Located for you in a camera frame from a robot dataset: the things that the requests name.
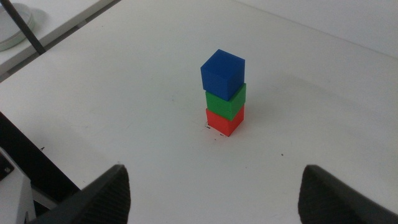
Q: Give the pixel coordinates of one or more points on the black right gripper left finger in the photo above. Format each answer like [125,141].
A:
[102,202]

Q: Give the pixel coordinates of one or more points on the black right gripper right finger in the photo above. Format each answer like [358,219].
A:
[329,202]

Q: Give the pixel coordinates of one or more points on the red cube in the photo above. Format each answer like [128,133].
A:
[225,124]

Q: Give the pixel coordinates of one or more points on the green cube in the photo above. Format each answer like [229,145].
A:
[228,104]

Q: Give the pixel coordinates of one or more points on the blue cube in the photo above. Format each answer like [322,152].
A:
[222,74]

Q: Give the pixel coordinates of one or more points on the black and white stand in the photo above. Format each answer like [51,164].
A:
[31,168]

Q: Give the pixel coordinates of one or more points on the thin black rod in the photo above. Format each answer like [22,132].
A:
[25,29]

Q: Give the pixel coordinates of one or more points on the round white disc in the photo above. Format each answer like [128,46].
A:
[9,31]

